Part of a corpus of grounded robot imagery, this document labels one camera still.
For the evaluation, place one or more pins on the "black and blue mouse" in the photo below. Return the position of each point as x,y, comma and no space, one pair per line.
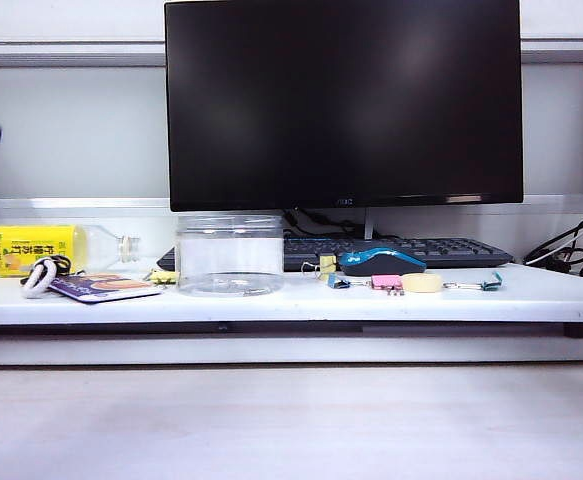
381,264

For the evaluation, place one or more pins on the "teal binder clip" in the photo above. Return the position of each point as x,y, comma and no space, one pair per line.
495,284

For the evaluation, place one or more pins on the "round transparent plastic jar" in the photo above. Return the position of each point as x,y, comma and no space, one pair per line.
231,250

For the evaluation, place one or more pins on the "silver monitor stand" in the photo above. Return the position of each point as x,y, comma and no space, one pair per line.
369,225

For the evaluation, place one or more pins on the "black riser foot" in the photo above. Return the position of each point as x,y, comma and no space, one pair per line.
577,331

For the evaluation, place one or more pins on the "pink binder clip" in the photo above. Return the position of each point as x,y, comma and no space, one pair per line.
386,282

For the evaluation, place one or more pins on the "blue binder clip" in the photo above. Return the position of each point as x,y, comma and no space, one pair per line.
338,282

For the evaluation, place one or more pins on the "black computer keyboard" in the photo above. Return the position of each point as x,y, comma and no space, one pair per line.
446,250

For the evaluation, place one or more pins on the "white desk riser shelf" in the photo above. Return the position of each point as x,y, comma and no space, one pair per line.
321,310

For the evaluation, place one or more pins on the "aluminium partition frame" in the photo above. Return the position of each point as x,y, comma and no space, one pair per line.
71,55

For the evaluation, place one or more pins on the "black computer monitor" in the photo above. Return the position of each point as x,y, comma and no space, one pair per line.
346,100

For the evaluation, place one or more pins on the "plastic bottle yellow label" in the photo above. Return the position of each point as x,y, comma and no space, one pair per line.
36,245

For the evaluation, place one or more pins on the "blue and orange card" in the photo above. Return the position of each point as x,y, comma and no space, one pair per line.
106,290

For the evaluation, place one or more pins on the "beige tape roll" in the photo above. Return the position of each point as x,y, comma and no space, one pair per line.
421,283

